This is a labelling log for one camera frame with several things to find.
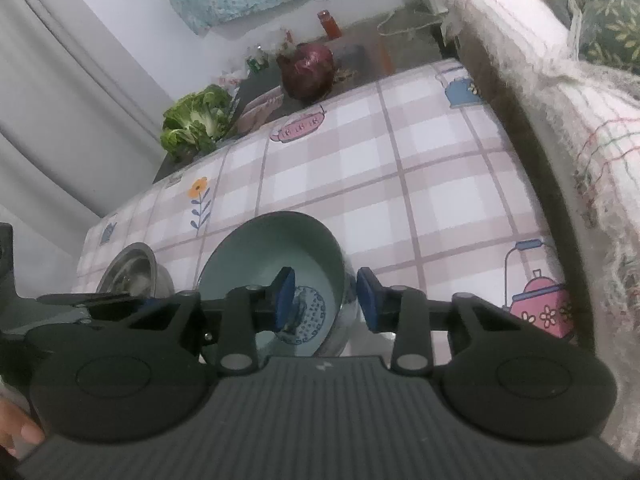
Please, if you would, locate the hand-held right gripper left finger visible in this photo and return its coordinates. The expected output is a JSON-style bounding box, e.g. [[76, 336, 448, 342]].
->
[[107, 266, 297, 374]]

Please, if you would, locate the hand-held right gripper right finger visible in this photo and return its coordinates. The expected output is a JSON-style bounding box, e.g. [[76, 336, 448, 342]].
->
[[356, 267, 541, 377]]

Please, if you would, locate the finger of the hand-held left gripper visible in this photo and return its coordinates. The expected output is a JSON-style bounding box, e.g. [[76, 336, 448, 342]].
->
[[37, 295, 167, 319]]

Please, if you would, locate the green ceramic bowl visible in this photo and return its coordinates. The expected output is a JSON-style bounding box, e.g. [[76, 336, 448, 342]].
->
[[197, 211, 351, 361]]

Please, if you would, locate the person's left hand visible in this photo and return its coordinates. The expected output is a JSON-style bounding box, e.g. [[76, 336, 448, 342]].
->
[[0, 397, 45, 458]]

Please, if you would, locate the white plastic bag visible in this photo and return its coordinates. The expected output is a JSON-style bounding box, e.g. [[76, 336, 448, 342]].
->
[[237, 85, 286, 131]]

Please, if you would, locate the green lettuce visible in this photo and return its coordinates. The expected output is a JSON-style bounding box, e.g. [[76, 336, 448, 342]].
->
[[160, 85, 236, 162]]

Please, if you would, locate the grey curtain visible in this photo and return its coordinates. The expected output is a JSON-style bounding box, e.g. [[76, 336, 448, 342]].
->
[[0, 0, 173, 301]]

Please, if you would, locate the red cabbage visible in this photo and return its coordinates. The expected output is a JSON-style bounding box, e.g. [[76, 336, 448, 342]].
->
[[277, 42, 337, 104]]

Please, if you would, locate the grey sofa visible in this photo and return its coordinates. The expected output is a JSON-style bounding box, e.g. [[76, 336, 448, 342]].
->
[[440, 20, 608, 361]]

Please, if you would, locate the red jar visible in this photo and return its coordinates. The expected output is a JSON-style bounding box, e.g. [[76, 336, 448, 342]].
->
[[317, 10, 344, 40]]

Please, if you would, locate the green floral pillow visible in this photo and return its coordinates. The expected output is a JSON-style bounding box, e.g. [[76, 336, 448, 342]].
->
[[570, 0, 640, 73]]

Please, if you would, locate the white cord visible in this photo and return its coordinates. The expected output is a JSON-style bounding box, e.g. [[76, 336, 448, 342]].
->
[[377, 7, 446, 37]]

